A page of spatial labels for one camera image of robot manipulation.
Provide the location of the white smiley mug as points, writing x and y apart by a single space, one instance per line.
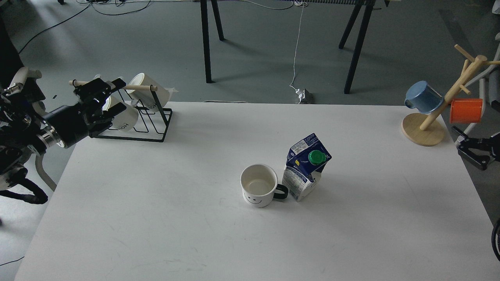
260 186

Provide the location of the black table legs right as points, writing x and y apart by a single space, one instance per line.
369 6

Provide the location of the orange mug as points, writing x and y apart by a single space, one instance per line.
466 110

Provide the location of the blue mug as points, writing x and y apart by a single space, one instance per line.
423 97

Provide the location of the black wire mug rack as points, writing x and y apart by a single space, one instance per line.
150 127

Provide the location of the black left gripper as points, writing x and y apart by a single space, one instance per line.
70 124

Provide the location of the white mug on rack rear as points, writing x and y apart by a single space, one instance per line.
145 96

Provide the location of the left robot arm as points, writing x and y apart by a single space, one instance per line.
25 132

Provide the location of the white mug on rack front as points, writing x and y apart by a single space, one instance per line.
124 121

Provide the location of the wooden mug tree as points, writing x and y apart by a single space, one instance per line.
423 129

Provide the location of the blue white milk carton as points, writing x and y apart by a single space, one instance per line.
304 166

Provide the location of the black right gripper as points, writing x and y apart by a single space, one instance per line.
491 145

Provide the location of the white mug on rack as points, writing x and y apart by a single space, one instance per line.
124 121
145 96

